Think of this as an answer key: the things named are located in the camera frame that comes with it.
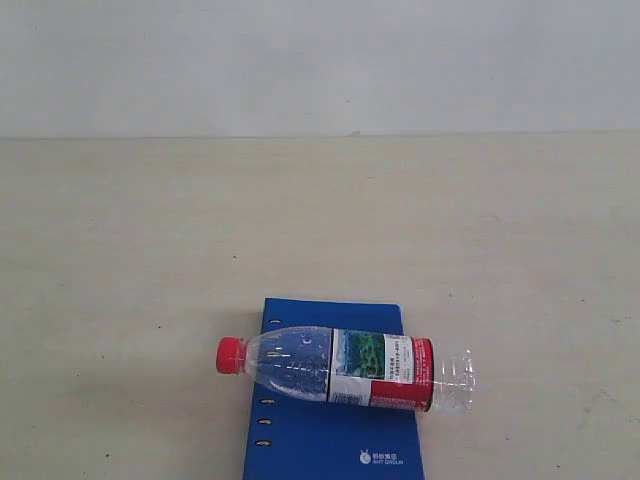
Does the blue ring-binder notebook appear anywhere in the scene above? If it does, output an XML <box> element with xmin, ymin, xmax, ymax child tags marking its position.
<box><xmin>243</xmin><ymin>298</ymin><xmax>425</xmax><ymax>480</ymax></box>

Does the clear water bottle red cap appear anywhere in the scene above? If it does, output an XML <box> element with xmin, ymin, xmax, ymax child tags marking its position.
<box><xmin>216</xmin><ymin>326</ymin><xmax>475</xmax><ymax>412</ymax></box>

